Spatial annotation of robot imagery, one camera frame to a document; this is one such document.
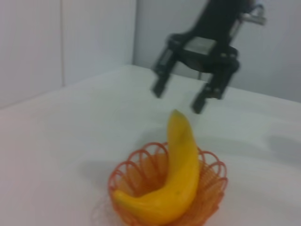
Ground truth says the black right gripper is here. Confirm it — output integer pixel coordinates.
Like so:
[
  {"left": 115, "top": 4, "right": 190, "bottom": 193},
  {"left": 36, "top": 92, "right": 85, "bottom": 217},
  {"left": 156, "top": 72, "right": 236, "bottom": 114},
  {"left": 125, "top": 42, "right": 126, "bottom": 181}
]
[{"left": 151, "top": 0, "right": 255, "bottom": 115}]

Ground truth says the yellow banana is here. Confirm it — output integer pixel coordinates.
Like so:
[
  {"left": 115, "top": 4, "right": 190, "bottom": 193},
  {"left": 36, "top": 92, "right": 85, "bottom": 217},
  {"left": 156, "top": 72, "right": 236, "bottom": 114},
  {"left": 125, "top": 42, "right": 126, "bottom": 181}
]
[{"left": 112, "top": 109, "right": 201, "bottom": 225}]

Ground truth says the orange wire basket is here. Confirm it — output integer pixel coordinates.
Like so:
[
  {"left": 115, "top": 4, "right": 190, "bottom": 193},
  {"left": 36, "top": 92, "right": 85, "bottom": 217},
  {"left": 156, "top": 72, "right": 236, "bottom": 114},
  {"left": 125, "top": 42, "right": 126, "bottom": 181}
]
[{"left": 108, "top": 142, "right": 229, "bottom": 226}]

